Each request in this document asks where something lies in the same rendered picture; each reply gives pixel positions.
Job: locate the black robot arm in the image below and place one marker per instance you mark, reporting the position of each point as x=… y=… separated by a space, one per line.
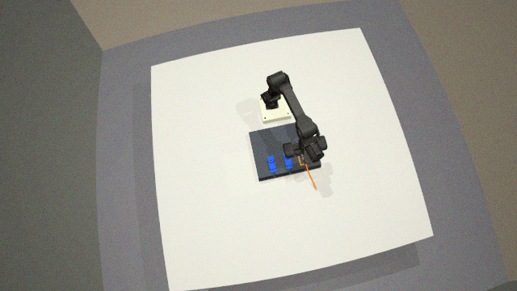
x=279 y=84

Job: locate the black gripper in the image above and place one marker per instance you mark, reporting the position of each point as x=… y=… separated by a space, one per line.
x=292 y=150

